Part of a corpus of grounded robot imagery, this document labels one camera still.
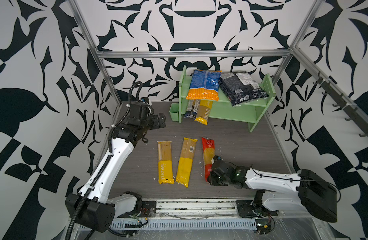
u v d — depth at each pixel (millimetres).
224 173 644
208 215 729
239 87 827
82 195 380
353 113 549
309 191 422
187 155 914
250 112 961
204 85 830
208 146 930
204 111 947
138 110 533
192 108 964
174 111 1071
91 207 364
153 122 661
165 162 872
